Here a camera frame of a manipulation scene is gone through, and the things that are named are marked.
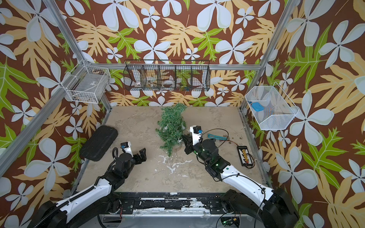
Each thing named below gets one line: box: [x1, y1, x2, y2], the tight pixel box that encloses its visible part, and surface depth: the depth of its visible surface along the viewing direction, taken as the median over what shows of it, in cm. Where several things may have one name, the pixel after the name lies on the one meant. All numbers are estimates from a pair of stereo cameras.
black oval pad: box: [79, 125, 119, 162], surface depth 93 cm
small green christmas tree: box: [155, 103, 188, 157], surface depth 73 cm
